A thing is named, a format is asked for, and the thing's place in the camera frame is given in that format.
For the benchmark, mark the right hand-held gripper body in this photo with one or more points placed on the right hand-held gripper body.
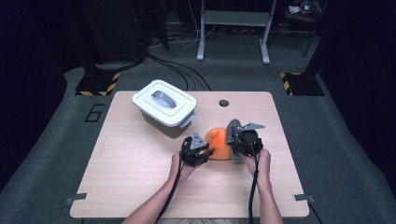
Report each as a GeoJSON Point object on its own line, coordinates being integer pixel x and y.
{"type": "Point", "coordinates": [249, 143]}

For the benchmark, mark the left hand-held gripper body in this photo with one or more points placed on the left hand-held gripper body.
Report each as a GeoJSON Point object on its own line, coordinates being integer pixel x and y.
{"type": "Point", "coordinates": [193, 154]}

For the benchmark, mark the orange plush toy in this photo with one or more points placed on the orange plush toy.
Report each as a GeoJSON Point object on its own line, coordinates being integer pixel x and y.
{"type": "Point", "coordinates": [219, 146]}

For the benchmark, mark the person's left hand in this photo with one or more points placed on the person's left hand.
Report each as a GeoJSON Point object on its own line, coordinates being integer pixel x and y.
{"type": "Point", "coordinates": [180, 172]}

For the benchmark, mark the person's right hand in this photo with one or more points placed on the person's right hand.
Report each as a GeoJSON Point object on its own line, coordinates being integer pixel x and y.
{"type": "Point", "coordinates": [263, 168]}

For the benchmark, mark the person's light clothing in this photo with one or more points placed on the person's light clothing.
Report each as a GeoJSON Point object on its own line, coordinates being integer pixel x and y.
{"type": "Point", "coordinates": [202, 221]}

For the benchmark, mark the black stand base striped edge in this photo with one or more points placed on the black stand base striped edge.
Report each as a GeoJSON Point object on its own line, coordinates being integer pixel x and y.
{"type": "Point", "coordinates": [98, 84]}
{"type": "Point", "coordinates": [303, 85]}

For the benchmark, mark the colourful clutter on dark shelf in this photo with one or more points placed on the colourful clutter on dark shelf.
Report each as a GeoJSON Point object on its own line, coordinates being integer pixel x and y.
{"type": "Point", "coordinates": [300, 7]}

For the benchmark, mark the dark cabinet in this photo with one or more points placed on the dark cabinet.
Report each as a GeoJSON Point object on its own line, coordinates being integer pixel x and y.
{"type": "Point", "coordinates": [115, 31]}

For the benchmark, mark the white metal desk frame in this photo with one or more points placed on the white metal desk frame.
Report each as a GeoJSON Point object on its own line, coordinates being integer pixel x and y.
{"type": "Point", "coordinates": [236, 18]}

